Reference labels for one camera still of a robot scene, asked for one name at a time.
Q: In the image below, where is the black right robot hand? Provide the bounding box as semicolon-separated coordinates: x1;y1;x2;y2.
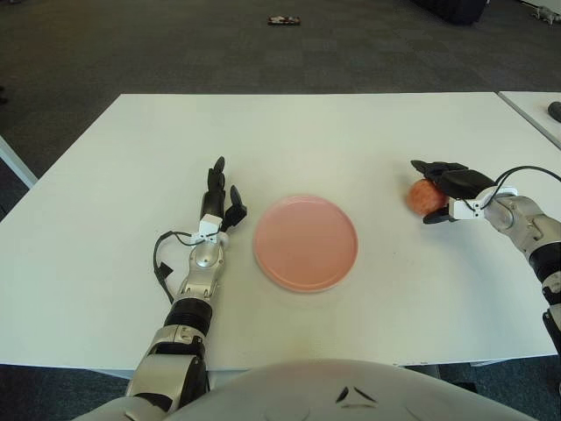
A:
410;160;519;225

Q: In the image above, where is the large black floor object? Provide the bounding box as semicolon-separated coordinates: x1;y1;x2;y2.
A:
409;0;487;25

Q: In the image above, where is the grey robot torso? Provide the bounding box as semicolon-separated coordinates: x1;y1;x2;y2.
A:
87;358;561;421

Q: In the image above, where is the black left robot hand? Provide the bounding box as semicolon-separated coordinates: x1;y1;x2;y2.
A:
196;155;249;241

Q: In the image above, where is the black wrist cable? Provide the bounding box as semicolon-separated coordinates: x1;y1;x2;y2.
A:
479;165;561;210
152;230;207;307

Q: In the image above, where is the red yellow apple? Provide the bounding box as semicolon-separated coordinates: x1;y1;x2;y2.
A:
406;178;448;217

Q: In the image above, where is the pink round plate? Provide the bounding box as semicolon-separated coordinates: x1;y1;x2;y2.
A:
252;193;359;293

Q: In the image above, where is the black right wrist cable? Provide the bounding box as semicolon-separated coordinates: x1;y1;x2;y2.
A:
479;165;561;210

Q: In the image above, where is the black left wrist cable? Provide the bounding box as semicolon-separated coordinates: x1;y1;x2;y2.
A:
152;230;207;307

